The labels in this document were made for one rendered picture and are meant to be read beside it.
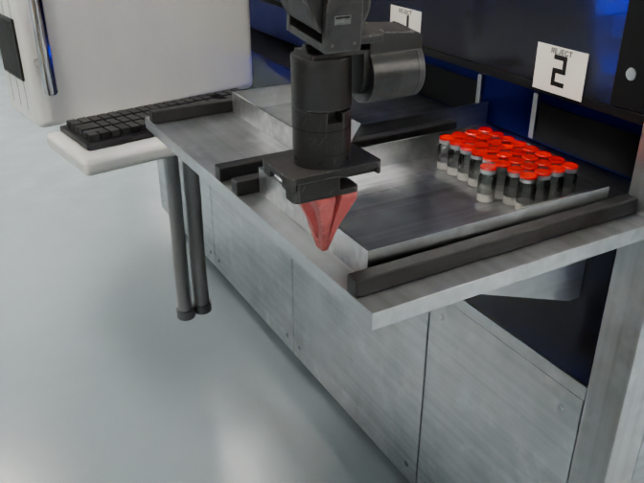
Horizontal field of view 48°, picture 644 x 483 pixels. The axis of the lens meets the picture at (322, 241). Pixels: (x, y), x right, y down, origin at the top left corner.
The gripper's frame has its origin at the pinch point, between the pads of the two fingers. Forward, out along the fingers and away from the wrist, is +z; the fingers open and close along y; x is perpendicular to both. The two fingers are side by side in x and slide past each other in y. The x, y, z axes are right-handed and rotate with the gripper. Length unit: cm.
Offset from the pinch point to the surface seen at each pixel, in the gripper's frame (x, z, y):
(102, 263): 177, 91, 8
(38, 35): 80, -8, -13
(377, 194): 12.1, 2.5, 14.8
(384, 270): -7.6, 0.5, 2.8
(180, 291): 100, 64, 13
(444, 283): -9.7, 2.6, 8.7
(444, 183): 10.7, 2.6, 24.5
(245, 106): 49, 0, 13
